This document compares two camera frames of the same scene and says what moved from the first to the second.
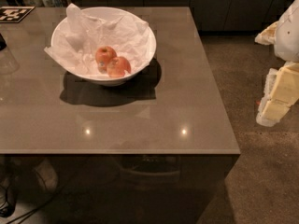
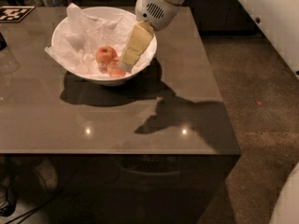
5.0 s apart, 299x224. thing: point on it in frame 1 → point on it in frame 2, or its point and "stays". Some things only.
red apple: x=118 y=66 stays
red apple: x=103 y=56 stays
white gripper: x=288 y=35 → x=154 y=10
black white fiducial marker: x=14 y=13 stays
